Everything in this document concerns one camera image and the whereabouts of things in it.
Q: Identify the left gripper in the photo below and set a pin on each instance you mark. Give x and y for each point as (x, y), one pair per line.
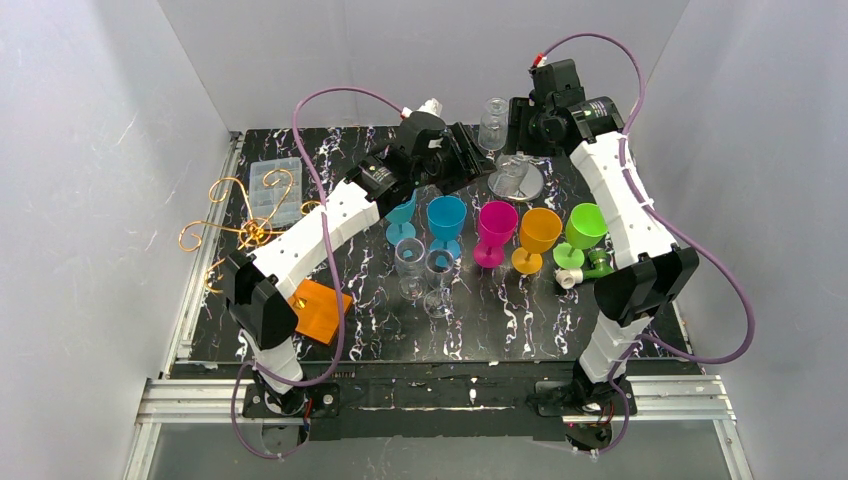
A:
(457, 154)

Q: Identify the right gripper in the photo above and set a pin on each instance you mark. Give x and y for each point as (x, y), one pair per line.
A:
(520, 124)

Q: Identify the blue wine glass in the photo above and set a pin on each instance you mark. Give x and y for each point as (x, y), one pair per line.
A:
(446, 217)
(399, 221)

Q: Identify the pink wine glass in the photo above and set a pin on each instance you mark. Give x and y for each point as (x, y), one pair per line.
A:
(496, 225)

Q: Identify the orange wine glass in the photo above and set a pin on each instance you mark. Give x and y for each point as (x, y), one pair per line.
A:
(539, 230)

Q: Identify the clear wine glass front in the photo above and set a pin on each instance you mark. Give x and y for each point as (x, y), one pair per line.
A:
(439, 272)

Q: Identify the green wine glass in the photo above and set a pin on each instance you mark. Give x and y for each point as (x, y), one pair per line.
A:
(584, 229)

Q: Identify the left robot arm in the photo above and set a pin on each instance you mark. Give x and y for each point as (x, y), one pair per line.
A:
(258, 285)

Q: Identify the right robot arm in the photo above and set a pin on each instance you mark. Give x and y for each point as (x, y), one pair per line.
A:
(651, 267)

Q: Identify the upright blue wine glass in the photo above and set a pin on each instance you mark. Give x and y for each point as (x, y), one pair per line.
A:
(399, 221)

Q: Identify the green white pipe fitting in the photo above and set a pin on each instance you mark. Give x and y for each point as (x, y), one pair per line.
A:
(600, 265)

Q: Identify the clear plastic organizer box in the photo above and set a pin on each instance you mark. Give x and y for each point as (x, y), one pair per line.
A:
(275, 190)

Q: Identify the silver wire glass rack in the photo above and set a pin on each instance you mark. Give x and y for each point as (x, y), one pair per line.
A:
(529, 189)

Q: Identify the aluminium base frame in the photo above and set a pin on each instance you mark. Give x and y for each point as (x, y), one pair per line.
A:
(362, 403)

